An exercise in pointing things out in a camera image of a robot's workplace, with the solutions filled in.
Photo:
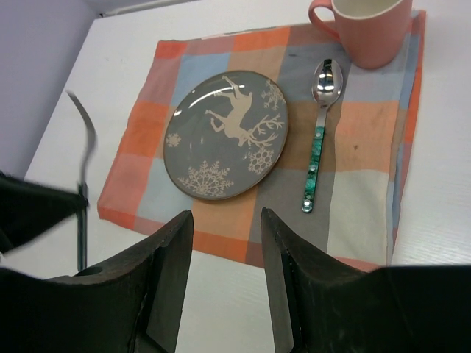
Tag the pink ceramic mug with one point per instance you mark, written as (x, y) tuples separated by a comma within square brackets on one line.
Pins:
[(371, 31)]

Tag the fork with green handle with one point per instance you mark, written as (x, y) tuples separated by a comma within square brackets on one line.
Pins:
[(82, 215)]

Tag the grey plate with deer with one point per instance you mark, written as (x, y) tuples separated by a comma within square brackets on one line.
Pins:
[(226, 135)]

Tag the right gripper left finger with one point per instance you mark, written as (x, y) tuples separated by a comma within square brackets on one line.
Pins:
[(131, 302)]

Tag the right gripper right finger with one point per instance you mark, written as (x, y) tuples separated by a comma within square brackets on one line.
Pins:
[(319, 304)]

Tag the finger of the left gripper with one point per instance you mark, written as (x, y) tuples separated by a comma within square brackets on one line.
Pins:
[(29, 209)]

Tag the orange grey checked cloth napkin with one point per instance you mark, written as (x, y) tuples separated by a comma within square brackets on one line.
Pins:
[(365, 156)]

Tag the spoon with green handle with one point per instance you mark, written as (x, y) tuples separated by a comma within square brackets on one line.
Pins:
[(326, 89)]

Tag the aluminium table edge rail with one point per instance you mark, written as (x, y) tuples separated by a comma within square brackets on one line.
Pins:
[(109, 8)]

